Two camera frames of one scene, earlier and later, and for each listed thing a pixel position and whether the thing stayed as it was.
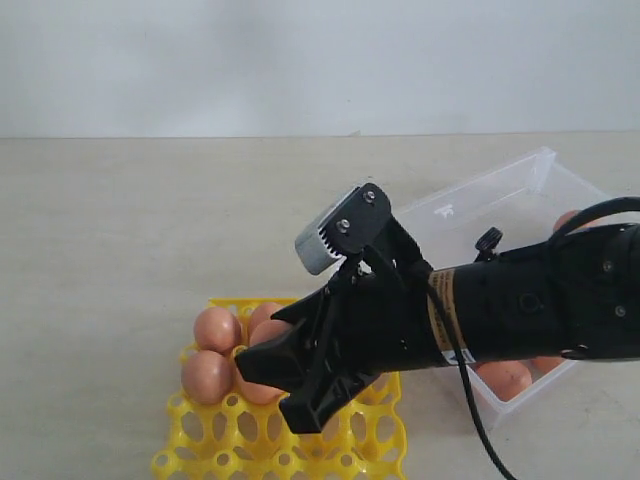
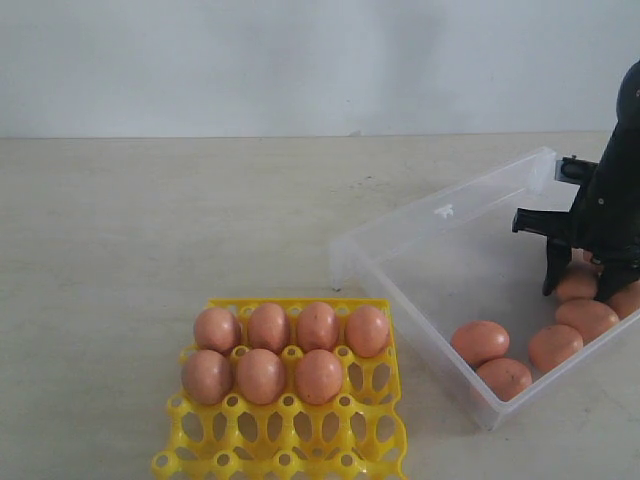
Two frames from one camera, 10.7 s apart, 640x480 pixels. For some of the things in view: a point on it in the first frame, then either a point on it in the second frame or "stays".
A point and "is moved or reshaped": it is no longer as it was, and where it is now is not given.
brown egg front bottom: [505, 378] stays
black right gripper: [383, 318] → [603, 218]
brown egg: [269, 330] is moved or reshaped
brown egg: [216, 328] stays
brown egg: [207, 377] stays
